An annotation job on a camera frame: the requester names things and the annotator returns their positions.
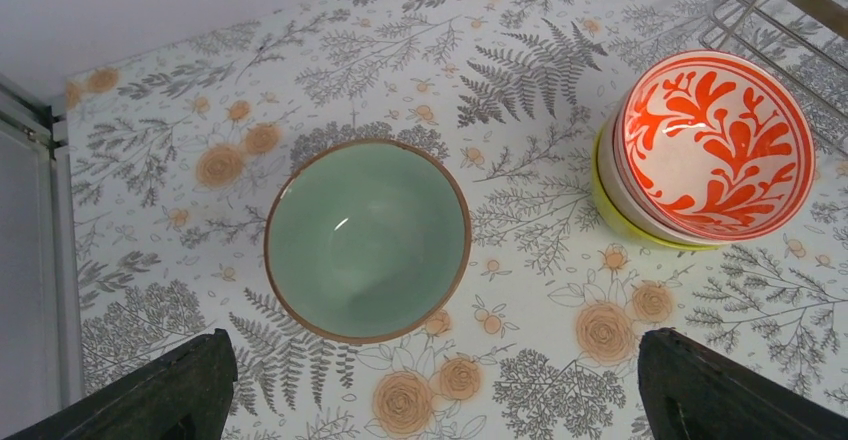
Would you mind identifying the floral table mat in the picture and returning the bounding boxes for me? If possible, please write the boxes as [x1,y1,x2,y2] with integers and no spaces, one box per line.
[66,0,847,439]

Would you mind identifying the white bowl red rim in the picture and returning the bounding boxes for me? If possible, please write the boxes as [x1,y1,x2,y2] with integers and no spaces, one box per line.
[613,50,815,243]

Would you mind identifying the yellow bowl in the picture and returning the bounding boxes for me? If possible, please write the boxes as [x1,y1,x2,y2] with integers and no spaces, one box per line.
[591,130,723,252]

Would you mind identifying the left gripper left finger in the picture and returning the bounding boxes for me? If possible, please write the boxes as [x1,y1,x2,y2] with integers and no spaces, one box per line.
[10,329,238,439]

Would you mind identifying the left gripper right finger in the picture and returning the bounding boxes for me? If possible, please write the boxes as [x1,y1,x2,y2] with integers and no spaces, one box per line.
[638,328,847,439]

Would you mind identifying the wire dish rack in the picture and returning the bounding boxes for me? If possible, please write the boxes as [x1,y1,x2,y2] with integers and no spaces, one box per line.
[699,0,847,156]

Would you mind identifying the pale green pink-base bowl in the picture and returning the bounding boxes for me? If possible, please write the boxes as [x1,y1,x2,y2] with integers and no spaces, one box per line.
[263,138,472,344]

